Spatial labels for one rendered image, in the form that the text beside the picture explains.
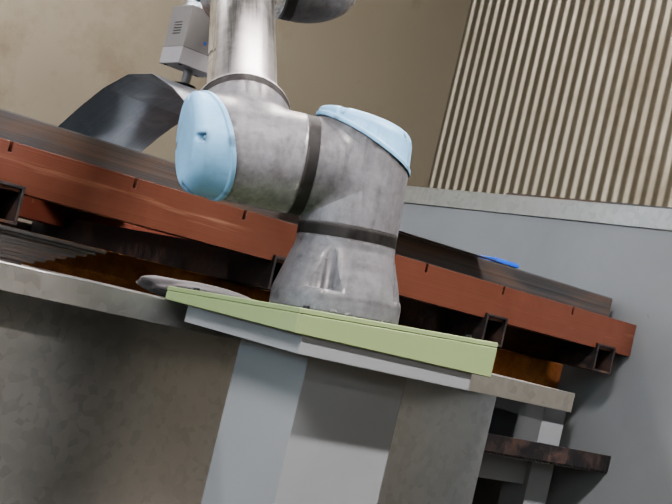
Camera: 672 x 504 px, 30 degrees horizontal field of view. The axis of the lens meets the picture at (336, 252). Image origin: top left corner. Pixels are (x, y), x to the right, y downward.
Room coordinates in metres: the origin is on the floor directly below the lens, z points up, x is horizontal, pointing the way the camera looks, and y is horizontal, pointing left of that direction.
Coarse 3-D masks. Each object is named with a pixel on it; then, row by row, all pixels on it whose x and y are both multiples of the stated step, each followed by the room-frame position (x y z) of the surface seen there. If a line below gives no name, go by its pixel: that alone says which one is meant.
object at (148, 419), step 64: (0, 320) 1.54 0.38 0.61; (64, 320) 1.59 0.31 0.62; (128, 320) 1.64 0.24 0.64; (0, 384) 1.55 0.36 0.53; (64, 384) 1.60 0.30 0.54; (128, 384) 1.66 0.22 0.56; (192, 384) 1.72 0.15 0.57; (0, 448) 1.56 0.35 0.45; (64, 448) 1.62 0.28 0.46; (128, 448) 1.67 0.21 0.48; (192, 448) 1.73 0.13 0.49; (448, 448) 2.02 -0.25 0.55
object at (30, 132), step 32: (0, 128) 1.59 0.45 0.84; (32, 128) 1.61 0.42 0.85; (96, 160) 1.67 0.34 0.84; (128, 160) 1.70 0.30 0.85; (160, 160) 1.73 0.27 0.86; (416, 256) 2.04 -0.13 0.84; (448, 256) 2.08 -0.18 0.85; (512, 288) 2.18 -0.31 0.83; (544, 288) 2.23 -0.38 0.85; (576, 288) 2.28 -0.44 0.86
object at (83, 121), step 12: (72, 120) 2.30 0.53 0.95; (84, 120) 2.30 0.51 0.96; (96, 120) 2.30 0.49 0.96; (108, 120) 2.31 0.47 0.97; (84, 132) 2.34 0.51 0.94; (96, 132) 2.34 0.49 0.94; (108, 132) 2.35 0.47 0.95; (120, 132) 2.35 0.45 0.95; (132, 132) 2.35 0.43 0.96; (144, 132) 2.36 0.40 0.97; (120, 144) 2.39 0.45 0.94; (132, 144) 2.39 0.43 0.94; (144, 144) 2.40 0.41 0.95
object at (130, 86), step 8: (120, 80) 2.17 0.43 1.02; (128, 80) 2.17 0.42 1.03; (136, 80) 2.17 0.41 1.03; (144, 80) 2.17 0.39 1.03; (112, 88) 2.20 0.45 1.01; (120, 88) 2.20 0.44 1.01; (128, 88) 2.20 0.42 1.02; (136, 88) 2.20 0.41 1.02; (144, 88) 2.20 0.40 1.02; (152, 88) 2.20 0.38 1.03; (160, 88) 2.20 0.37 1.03; (128, 96) 2.24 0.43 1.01; (136, 96) 2.23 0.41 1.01; (144, 96) 2.23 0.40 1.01; (152, 96) 2.23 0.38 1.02; (160, 96) 2.23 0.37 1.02; (168, 96) 2.23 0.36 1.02; (176, 96) 2.23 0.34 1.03; (152, 104) 2.27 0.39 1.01; (160, 104) 2.27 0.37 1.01; (168, 104) 2.26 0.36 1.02; (176, 104) 2.26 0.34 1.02; (176, 112) 2.30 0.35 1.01
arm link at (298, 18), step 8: (304, 0) 1.69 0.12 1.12; (312, 0) 1.69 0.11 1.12; (320, 0) 1.70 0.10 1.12; (328, 0) 1.70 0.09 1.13; (336, 0) 1.71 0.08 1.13; (344, 0) 1.73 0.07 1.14; (352, 0) 1.75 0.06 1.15; (296, 8) 1.70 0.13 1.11; (304, 8) 1.70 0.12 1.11; (312, 8) 1.70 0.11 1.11; (320, 8) 1.71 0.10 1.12; (328, 8) 1.72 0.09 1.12; (336, 8) 1.73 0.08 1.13; (344, 8) 1.75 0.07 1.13; (296, 16) 1.72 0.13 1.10; (304, 16) 1.72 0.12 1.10; (312, 16) 1.72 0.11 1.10; (320, 16) 1.72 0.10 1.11; (328, 16) 1.73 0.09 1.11; (336, 16) 1.76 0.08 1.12
